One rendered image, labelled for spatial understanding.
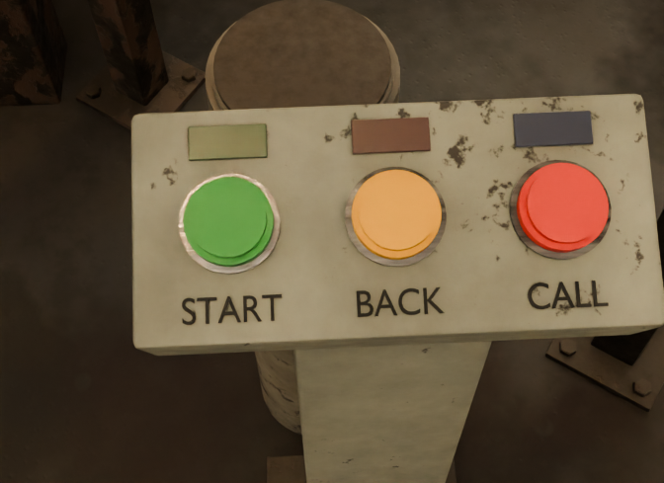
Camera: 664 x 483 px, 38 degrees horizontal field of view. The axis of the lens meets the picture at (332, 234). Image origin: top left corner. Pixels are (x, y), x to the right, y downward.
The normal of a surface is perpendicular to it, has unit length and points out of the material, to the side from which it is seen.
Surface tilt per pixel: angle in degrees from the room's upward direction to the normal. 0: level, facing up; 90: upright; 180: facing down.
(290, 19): 0
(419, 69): 0
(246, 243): 20
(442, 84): 0
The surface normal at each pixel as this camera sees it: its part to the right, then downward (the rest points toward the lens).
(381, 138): 0.01, -0.18
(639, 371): 0.00, -0.51
